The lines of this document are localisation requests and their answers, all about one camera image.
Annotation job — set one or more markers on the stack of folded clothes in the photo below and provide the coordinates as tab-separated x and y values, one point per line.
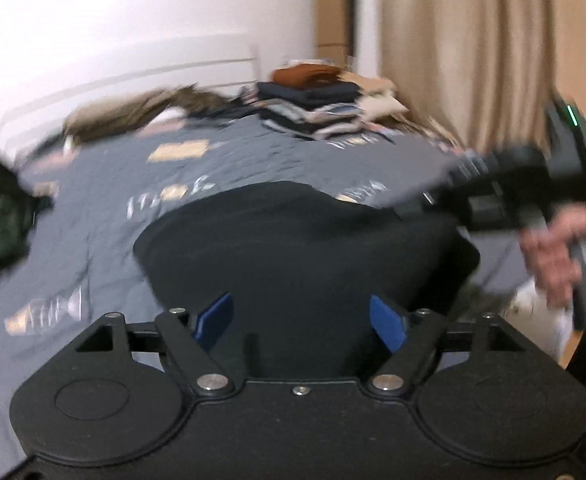
313	100

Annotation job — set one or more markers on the white headboard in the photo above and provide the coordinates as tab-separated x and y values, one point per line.
123	75

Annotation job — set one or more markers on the person's right hand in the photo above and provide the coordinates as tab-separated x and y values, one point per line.
548	260

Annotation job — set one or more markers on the cardboard box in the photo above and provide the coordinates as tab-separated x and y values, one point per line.
333	10

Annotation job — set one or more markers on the folded tan blanket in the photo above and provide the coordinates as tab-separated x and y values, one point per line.
118	115

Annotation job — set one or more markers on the beige curtain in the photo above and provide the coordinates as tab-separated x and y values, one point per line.
483	50

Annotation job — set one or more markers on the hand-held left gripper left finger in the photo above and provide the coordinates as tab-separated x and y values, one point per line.
215	317

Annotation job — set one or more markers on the black sweatshirt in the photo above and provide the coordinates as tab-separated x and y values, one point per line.
298	250

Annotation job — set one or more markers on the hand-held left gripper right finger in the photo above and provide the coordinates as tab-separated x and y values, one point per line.
388	322

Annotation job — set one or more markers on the grey printed quilt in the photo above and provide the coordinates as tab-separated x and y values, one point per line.
98	220

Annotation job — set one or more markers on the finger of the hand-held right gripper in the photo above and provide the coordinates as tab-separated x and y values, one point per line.
425	202

